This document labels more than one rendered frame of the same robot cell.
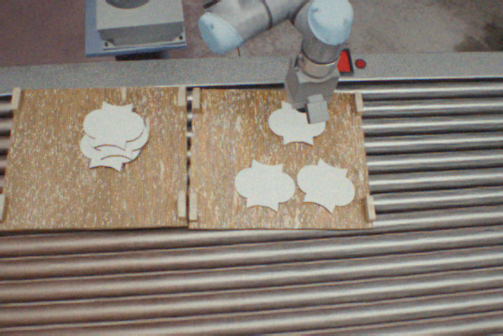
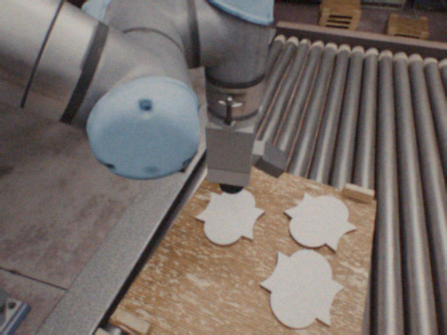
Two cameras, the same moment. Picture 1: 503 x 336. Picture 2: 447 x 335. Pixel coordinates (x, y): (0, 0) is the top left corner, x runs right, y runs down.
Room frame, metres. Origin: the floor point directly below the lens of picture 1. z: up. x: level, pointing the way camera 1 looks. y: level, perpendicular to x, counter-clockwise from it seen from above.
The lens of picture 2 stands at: (0.41, 0.21, 1.43)
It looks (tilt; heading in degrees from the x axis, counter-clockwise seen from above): 45 degrees down; 304
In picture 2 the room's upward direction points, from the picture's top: straight up
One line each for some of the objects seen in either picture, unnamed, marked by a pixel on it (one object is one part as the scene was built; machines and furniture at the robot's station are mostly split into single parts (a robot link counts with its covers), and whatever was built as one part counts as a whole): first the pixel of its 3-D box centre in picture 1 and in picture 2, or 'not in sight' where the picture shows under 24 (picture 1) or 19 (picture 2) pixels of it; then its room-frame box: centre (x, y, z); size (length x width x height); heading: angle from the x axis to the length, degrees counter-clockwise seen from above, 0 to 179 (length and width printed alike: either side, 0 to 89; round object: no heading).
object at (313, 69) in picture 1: (317, 56); (234, 91); (0.59, -0.09, 1.22); 0.08 x 0.08 x 0.05
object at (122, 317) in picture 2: (196, 100); (132, 322); (0.60, 0.15, 0.95); 0.06 x 0.02 x 0.03; 10
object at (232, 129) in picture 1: (279, 156); (262, 253); (0.50, -0.06, 0.93); 0.41 x 0.35 x 0.02; 100
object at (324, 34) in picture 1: (325, 28); (233, 27); (0.59, -0.09, 1.29); 0.09 x 0.08 x 0.11; 45
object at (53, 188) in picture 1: (97, 154); not in sight; (0.43, 0.35, 0.93); 0.41 x 0.35 x 0.02; 102
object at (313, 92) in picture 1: (313, 88); (247, 139); (0.57, -0.10, 1.14); 0.12 x 0.09 x 0.16; 24
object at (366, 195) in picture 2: (369, 208); (357, 192); (0.41, -0.28, 0.95); 0.06 x 0.02 x 0.03; 10
